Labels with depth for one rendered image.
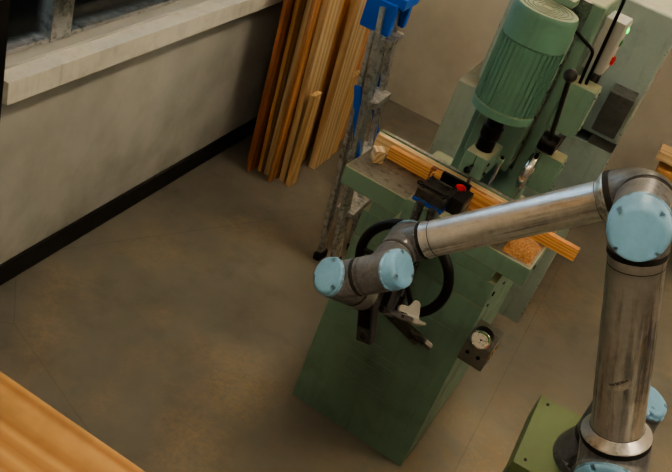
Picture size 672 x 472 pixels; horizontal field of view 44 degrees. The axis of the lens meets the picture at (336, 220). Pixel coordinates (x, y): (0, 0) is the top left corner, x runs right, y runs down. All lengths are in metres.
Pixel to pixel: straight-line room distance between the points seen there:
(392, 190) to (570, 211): 0.72
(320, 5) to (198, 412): 1.77
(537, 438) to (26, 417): 1.23
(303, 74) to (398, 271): 2.02
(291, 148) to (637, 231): 2.48
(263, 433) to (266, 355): 0.36
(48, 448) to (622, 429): 1.22
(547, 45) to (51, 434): 1.50
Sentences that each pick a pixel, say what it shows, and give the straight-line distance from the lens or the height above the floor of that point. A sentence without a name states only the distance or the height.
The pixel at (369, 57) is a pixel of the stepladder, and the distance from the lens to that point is 3.17.
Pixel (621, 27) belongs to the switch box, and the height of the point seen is 1.47.
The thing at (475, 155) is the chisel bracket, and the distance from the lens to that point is 2.39.
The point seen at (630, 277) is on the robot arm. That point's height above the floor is 1.29.
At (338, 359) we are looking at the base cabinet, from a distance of 2.76.
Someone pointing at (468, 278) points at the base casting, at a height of 0.78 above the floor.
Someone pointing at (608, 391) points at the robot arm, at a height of 1.03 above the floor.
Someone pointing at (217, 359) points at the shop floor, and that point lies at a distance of 2.99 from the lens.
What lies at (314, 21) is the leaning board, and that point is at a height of 0.80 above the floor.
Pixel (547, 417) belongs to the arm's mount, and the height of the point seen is 0.64.
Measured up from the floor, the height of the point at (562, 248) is 0.92.
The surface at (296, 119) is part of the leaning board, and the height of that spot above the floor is 0.33.
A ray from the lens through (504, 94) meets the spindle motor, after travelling 2.28.
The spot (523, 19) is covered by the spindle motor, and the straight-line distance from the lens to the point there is 2.22.
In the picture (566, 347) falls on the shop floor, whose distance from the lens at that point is 3.76.
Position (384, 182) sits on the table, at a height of 0.90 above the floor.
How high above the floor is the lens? 2.08
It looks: 33 degrees down
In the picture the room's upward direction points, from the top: 20 degrees clockwise
